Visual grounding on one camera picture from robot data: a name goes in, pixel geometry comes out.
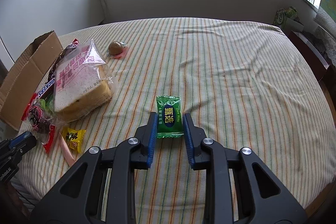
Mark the green candy packet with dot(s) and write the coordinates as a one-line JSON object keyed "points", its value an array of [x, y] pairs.
{"points": [[169, 117]]}

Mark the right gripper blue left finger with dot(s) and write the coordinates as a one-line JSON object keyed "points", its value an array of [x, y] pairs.
{"points": [[147, 136]]}

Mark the Snickers bar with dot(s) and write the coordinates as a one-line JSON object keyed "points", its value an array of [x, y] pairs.
{"points": [[49, 85]]}

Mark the packaged sliced bread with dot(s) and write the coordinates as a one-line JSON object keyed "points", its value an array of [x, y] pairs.
{"points": [[83, 82]]}

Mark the brown cardboard box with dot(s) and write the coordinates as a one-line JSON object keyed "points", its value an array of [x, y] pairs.
{"points": [[25, 75]]}

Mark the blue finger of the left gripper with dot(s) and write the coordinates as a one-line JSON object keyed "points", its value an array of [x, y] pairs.
{"points": [[23, 143]]}

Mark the brown packaged egg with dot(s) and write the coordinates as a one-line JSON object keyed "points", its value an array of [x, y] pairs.
{"points": [[117, 49]]}

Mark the pink sausage stick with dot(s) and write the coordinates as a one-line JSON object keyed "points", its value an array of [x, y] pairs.
{"points": [[66, 152]]}

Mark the red packaged dates snack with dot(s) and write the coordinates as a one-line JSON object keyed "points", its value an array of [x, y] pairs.
{"points": [[41, 121]]}

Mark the green drink carton box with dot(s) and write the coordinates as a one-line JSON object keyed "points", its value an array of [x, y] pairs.
{"points": [[288, 20]]}

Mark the yellow snack packet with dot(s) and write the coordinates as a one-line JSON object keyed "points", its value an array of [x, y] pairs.
{"points": [[73, 138]]}

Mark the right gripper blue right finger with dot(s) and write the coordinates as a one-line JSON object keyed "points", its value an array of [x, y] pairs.
{"points": [[193, 136]]}

